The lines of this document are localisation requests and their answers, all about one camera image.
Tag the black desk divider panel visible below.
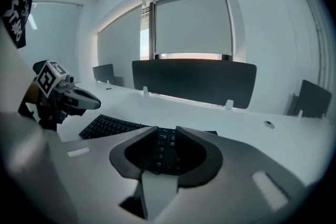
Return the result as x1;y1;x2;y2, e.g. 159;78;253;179
131;58;258;110
92;63;117;85
287;79;333;120

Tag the white vertical pipe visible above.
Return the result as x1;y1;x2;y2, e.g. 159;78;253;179
313;0;330;83

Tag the dark window frame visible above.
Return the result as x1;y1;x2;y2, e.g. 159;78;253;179
141;0;158;61

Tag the frosted glass partition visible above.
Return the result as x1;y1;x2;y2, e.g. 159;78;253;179
25;0;84;81

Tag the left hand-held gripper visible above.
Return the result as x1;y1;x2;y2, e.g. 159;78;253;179
33;59;102;132

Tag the grey roller blind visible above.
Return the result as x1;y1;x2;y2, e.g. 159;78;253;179
153;0;234;57
97;6;144;82

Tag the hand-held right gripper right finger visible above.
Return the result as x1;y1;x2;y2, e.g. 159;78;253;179
157;125;308;224

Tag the black star print t-shirt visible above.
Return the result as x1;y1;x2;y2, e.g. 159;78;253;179
2;0;35;50

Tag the black keyboard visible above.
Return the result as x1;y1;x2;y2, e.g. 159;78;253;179
78;113;219;177

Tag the person's left forearm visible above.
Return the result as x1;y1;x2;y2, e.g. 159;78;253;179
24;81;40;103

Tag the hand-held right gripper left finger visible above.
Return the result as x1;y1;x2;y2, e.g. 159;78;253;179
56;125;160;224

